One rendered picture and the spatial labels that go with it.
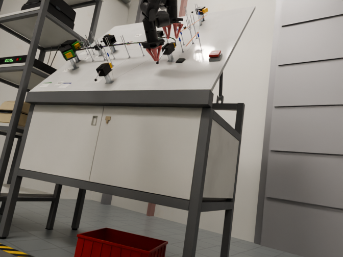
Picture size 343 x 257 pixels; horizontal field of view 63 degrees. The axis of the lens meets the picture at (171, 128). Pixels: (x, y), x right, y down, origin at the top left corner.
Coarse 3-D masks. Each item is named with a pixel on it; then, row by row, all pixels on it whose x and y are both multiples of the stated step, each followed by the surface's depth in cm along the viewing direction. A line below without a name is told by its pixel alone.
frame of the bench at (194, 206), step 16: (32, 112) 171; (208, 112) 119; (208, 128) 118; (208, 144) 119; (240, 144) 170; (16, 160) 167; (16, 176) 164; (32, 176) 158; (48, 176) 152; (16, 192) 164; (80, 192) 212; (112, 192) 132; (128, 192) 128; (144, 192) 124; (192, 192) 114; (80, 208) 210; (176, 208) 116; (192, 208) 113; (208, 208) 123; (224, 208) 146; (192, 224) 111; (224, 224) 160; (192, 240) 110; (224, 240) 158; (192, 256) 110; (224, 256) 156
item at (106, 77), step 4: (104, 64) 146; (108, 64) 146; (96, 68) 144; (100, 68) 143; (104, 68) 143; (108, 68) 146; (100, 72) 144; (104, 72) 143; (108, 72) 146; (96, 76) 142; (104, 76) 148; (108, 76) 148; (96, 80) 141; (108, 80) 149
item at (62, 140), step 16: (48, 112) 164; (64, 112) 159; (80, 112) 153; (96, 112) 148; (32, 128) 168; (48, 128) 161; (64, 128) 156; (80, 128) 150; (96, 128) 145; (32, 144) 164; (48, 144) 158; (64, 144) 153; (80, 144) 148; (32, 160) 161; (48, 160) 155; (64, 160) 150; (80, 160) 145; (64, 176) 147; (80, 176) 143
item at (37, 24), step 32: (0, 0) 212; (64, 0) 239; (96, 0) 228; (32, 32) 221; (64, 32) 212; (32, 64) 179; (0, 128) 174; (0, 160) 166; (0, 192) 165; (32, 192) 195
